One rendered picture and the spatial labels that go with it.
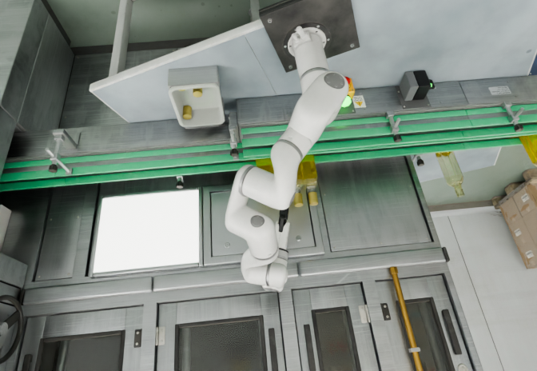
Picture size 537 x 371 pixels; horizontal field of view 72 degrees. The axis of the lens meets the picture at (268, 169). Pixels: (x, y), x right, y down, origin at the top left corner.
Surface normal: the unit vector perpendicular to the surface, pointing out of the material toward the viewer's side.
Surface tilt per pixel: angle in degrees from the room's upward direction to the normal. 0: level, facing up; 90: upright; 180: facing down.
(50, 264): 90
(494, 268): 90
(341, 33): 2
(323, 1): 2
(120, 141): 90
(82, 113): 90
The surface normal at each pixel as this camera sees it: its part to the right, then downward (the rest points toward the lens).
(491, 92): 0.00, -0.49
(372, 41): 0.10, 0.87
